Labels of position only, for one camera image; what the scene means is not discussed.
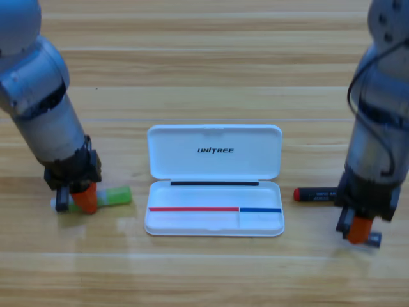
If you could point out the white Unitree pencil case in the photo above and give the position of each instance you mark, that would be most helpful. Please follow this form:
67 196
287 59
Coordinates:
223 160

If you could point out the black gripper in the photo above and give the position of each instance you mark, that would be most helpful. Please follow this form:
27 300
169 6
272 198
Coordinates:
367 198
73 169

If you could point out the green glue stick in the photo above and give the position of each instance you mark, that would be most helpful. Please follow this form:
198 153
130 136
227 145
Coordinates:
116 195

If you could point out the black marker with red cap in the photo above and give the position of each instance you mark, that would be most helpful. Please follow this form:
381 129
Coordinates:
314 194

